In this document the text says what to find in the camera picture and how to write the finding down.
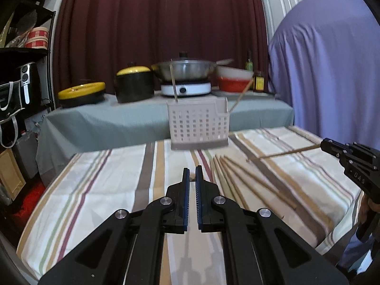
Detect purple cloth cover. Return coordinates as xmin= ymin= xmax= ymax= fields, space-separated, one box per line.
xmin=268 ymin=0 xmax=380 ymax=155

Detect red checked round box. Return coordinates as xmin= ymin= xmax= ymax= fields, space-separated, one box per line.
xmin=25 ymin=27 xmax=49 ymax=49

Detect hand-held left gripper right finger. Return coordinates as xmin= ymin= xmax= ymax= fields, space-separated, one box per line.
xmin=195 ymin=165 xmax=349 ymax=285

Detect black shelf rack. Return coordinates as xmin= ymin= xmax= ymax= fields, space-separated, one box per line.
xmin=0 ymin=0 xmax=57 ymax=185

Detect maroon curtain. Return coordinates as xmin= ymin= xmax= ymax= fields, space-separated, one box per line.
xmin=53 ymin=0 xmax=269 ymax=95

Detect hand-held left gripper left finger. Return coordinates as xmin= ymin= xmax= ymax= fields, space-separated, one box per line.
xmin=38 ymin=168 xmax=190 ymax=285

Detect wooden chopstick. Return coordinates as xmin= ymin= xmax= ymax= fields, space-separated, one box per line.
xmin=230 ymin=79 xmax=255 ymax=112
xmin=221 ymin=156 xmax=298 ymax=211
xmin=246 ymin=145 xmax=323 ymax=162
xmin=170 ymin=65 xmax=178 ymax=103

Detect person's right hand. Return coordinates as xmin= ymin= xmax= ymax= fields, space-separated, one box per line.
xmin=360 ymin=196 xmax=375 ymax=232

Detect person's blue trousers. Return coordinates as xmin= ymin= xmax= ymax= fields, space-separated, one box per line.
xmin=337 ymin=232 xmax=375 ymax=274

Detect white induction cooker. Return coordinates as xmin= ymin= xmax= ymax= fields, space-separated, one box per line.
xmin=161 ymin=80 xmax=212 ymax=96

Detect wooden box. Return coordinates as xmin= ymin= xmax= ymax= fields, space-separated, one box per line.
xmin=0 ymin=147 xmax=27 ymax=201

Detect red colander bowl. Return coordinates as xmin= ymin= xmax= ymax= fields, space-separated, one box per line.
xmin=217 ymin=77 xmax=253 ymax=93

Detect black air fryer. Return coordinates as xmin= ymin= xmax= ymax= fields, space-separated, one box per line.
xmin=12 ymin=62 xmax=40 ymax=109

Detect striped tablecloth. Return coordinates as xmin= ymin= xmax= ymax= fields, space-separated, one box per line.
xmin=16 ymin=126 xmax=364 ymax=282

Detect white bowl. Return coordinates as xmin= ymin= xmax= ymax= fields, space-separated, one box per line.
xmin=216 ymin=65 xmax=254 ymax=81

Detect grey storage bin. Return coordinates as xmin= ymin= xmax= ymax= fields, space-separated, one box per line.
xmin=13 ymin=122 xmax=40 ymax=179

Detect glass wok lid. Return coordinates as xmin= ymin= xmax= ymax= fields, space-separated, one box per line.
xmin=156 ymin=52 xmax=213 ymax=66

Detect black tote bag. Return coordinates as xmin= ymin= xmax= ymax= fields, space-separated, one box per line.
xmin=0 ymin=80 xmax=26 ymax=149

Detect white perforated utensil holder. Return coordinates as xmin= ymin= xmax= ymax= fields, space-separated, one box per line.
xmin=167 ymin=96 xmax=230 ymax=150

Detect clear plastic bag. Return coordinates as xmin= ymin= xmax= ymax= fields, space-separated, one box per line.
xmin=9 ymin=7 xmax=39 ymax=42

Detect yellow label sauce bottle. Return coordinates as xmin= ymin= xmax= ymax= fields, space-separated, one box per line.
xmin=253 ymin=71 xmax=266 ymax=92

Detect black pot with yellow lid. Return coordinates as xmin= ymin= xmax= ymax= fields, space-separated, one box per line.
xmin=114 ymin=62 xmax=155 ymax=104

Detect steel wok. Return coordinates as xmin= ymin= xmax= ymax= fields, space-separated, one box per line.
xmin=151 ymin=60 xmax=217 ymax=84

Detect red rug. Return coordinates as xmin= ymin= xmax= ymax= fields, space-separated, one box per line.
xmin=12 ymin=181 xmax=45 ymax=217

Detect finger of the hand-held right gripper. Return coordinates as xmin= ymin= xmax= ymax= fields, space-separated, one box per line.
xmin=324 ymin=138 xmax=361 ymax=154
xmin=320 ymin=141 xmax=354 ymax=164

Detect flat pan with yellow lid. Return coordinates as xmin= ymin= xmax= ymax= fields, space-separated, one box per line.
xmin=58 ymin=81 xmax=106 ymax=108

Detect grey tablecloth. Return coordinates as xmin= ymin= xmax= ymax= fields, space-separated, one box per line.
xmin=36 ymin=90 xmax=294 ymax=181

